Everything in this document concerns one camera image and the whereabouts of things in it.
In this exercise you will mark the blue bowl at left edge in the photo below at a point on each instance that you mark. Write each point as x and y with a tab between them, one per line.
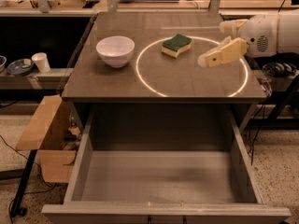
3	61

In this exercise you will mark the grey open top drawer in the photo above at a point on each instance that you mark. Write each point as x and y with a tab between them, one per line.
162	164

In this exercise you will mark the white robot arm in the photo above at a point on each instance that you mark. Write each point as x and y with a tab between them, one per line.
288	32

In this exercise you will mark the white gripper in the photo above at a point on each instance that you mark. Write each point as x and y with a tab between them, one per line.
260	34

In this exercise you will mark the white paper cup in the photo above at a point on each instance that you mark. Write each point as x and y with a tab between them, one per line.
41	61

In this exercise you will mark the black table leg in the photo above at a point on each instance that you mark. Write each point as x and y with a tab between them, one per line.
15	208

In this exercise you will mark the green and yellow sponge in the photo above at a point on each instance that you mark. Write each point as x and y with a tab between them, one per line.
176	45

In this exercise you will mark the dark blue plate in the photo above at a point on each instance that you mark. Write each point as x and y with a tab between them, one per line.
21	67

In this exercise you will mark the white ceramic bowl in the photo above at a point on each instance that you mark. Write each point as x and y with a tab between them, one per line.
116	51

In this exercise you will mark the cardboard box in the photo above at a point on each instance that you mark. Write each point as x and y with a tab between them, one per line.
54	137

